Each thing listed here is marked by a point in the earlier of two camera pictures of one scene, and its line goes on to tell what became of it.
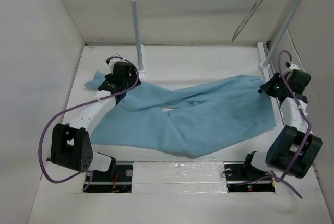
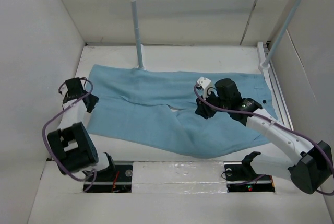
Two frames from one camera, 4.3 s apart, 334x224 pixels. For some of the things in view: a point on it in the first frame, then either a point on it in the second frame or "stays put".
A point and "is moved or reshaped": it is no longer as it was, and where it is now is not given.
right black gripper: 267,87 → 203,110
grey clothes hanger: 250,14 is moved or reshaped
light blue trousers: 182,120 is moved or reshaped
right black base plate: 241,178 stays put
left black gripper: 132,77 → 93,101
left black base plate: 100,181 stays put
